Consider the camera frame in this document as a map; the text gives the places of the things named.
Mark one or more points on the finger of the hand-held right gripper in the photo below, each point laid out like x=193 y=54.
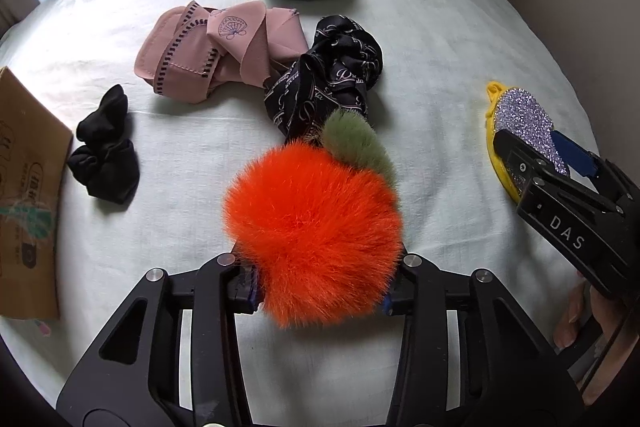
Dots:
x=520 y=162
x=575 y=154

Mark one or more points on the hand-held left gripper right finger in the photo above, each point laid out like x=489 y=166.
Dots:
x=396 y=298

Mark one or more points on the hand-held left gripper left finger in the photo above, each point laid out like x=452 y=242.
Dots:
x=244 y=288

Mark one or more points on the yellow glitter hair clip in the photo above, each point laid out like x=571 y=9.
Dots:
x=525 y=127

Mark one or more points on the orange fur pompom green leaf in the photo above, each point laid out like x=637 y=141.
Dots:
x=315 y=232

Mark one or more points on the person's right hand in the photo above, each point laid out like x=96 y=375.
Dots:
x=570 y=322

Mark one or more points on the pale green bed sheet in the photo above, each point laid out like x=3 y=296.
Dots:
x=165 y=217

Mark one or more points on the small pink item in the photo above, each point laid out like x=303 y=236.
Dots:
x=45 y=329

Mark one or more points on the black patterned silk scrunchie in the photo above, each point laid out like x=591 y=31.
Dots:
x=325 y=72

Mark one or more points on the pink printed scarf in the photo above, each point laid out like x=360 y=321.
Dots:
x=215 y=52

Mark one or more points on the brown cardboard box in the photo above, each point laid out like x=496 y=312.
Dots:
x=25 y=187

